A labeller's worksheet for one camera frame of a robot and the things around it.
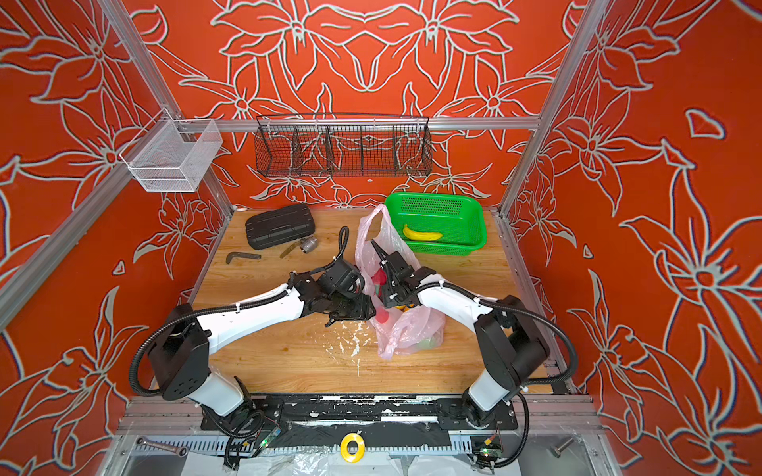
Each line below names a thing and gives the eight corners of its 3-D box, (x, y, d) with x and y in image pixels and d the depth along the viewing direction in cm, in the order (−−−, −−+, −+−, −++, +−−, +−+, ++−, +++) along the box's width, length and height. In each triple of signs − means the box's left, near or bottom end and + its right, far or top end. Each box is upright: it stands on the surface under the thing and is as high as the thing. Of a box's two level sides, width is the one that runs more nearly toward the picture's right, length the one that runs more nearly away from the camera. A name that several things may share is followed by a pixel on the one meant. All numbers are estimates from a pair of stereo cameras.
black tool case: (252, 252, 107) (247, 243, 103) (249, 225, 116) (244, 216, 112) (318, 234, 113) (316, 225, 109) (310, 209, 121) (308, 200, 117)
